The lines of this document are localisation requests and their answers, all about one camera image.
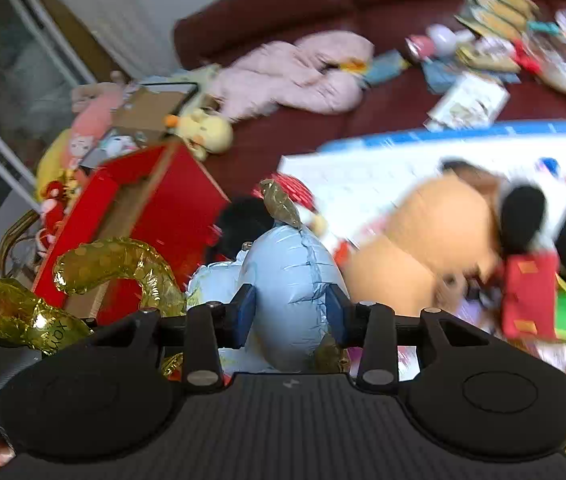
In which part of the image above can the light blue foil balloon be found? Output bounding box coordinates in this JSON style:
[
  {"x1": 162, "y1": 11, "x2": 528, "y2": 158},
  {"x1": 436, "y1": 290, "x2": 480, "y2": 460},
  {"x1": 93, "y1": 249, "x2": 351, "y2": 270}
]
[{"x1": 185, "y1": 224, "x2": 347, "y2": 376}]

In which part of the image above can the gold foil balloon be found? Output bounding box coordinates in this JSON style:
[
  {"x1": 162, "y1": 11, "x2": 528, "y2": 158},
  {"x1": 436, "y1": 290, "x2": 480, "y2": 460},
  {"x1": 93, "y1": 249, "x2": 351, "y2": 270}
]
[{"x1": 0, "y1": 236, "x2": 187, "y2": 356}]

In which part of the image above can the minnie mouse plush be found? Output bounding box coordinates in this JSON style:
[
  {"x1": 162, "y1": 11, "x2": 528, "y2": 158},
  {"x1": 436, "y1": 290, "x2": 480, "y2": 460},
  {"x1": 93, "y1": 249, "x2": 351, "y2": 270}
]
[{"x1": 205, "y1": 172, "x2": 328, "y2": 266}]

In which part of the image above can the large tan plush toy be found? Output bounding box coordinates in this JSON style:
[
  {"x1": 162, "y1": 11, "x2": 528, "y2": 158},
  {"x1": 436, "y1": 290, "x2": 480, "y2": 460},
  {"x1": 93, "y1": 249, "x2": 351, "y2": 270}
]
[{"x1": 341, "y1": 171, "x2": 498, "y2": 316}]

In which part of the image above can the red cardboard box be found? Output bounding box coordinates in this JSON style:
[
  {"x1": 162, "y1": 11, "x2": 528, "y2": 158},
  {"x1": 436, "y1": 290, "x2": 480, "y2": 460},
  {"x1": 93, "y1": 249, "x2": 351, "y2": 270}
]
[{"x1": 32, "y1": 140, "x2": 229, "y2": 325}]

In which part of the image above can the red foam bag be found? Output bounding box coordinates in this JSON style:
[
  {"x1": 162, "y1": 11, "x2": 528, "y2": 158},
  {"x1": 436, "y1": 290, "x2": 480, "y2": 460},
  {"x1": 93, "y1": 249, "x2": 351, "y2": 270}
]
[{"x1": 501, "y1": 252, "x2": 559, "y2": 341}]

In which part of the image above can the yellow duck plush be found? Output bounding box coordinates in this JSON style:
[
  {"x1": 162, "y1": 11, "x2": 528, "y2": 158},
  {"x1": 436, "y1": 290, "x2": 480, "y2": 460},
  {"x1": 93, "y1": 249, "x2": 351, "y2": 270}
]
[{"x1": 164, "y1": 108, "x2": 233, "y2": 162}]

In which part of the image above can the panda plush toy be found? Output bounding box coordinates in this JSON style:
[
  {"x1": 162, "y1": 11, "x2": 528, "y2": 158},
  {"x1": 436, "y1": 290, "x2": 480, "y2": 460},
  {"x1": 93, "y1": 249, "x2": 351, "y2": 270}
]
[{"x1": 495, "y1": 171, "x2": 566, "y2": 281}]

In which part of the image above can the pink plush doll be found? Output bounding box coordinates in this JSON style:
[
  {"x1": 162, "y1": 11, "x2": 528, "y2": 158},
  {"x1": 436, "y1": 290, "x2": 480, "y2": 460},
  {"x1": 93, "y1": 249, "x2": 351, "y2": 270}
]
[{"x1": 62, "y1": 82, "x2": 124, "y2": 170}]

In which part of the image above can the white printed card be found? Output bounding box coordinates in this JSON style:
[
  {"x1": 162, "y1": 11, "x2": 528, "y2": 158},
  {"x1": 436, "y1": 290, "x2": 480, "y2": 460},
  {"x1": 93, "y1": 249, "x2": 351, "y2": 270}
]
[{"x1": 424, "y1": 73, "x2": 510, "y2": 131}]

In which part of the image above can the pink padded jacket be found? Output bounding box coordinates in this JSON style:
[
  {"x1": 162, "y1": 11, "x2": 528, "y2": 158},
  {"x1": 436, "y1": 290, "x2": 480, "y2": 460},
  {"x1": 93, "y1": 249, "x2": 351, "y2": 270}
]
[{"x1": 207, "y1": 30, "x2": 374, "y2": 122}]

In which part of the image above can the small blue book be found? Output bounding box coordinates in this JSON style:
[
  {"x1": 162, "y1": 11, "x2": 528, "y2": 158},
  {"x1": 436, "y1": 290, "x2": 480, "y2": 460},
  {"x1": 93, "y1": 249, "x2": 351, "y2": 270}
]
[{"x1": 362, "y1": 50, "x2": 410, "y2": 88}]

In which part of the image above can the pink white toy figure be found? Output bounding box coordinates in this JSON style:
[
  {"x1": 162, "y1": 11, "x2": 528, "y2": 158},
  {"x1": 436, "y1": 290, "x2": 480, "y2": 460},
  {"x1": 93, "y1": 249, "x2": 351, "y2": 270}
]
[{"x1": 405, "y1": 24, "x2": 475, "y2": 62}]

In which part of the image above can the gold packaged booklet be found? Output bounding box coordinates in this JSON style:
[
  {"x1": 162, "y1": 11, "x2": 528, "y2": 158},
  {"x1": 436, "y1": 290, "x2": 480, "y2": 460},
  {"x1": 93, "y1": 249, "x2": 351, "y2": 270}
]
[{"x1": 454, "y1": 0, "x2": 540, "y2": 41}]

